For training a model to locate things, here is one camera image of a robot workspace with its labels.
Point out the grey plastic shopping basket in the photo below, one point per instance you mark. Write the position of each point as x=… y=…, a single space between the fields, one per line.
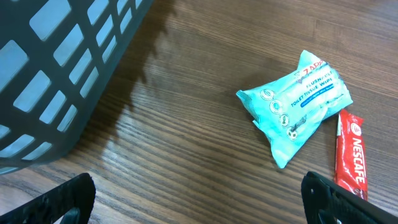
x=56 y=60

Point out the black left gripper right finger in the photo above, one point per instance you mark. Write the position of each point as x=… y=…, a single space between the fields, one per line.
x=327 y=203

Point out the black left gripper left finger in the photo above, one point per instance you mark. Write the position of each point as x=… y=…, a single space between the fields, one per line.
x=71 y=202

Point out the teal wet wipes pack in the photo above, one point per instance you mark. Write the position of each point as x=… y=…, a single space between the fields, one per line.
x=289 y=110

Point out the small red packet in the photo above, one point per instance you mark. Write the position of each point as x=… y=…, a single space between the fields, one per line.
x=350 y=159

